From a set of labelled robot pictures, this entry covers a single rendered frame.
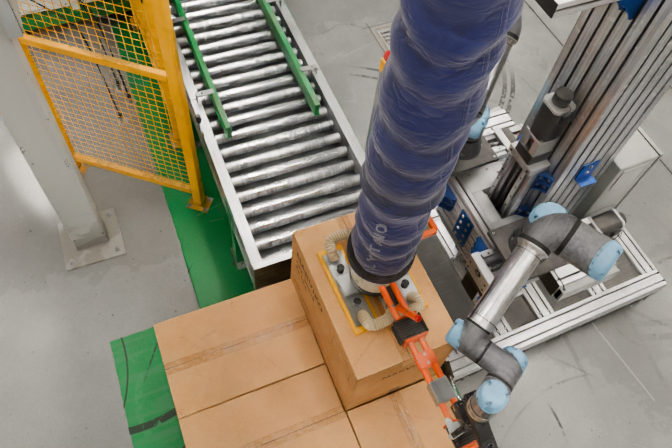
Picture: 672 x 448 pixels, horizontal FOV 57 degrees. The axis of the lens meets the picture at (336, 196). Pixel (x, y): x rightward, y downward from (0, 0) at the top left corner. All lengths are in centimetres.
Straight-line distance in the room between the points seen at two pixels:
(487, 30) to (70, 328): 265
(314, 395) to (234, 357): 35
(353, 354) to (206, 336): 71
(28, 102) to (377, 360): 160
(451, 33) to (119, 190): 276
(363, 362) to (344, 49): 264
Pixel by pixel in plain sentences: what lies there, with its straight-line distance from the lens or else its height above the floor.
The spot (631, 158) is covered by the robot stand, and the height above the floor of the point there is 123.
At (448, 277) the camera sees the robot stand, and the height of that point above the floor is 21.
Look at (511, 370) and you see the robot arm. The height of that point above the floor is 141.
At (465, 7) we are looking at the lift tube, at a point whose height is 229.
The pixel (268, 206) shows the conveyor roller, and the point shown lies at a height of 55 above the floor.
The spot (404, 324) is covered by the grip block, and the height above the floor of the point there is 109.
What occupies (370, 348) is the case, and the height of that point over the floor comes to 95.
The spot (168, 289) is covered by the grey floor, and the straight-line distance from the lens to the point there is 332.
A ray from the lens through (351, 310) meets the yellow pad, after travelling 219.
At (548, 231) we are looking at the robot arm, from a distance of 177.
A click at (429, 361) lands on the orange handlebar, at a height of 109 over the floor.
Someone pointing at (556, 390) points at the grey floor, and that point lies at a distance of 337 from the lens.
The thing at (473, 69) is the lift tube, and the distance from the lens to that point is 125.
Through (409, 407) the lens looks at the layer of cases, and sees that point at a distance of 256.
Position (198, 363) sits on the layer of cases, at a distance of 258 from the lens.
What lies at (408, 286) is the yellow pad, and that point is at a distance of 226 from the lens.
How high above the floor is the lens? 298
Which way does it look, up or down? 57 degrees down
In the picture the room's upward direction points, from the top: 8 degrees clockwise
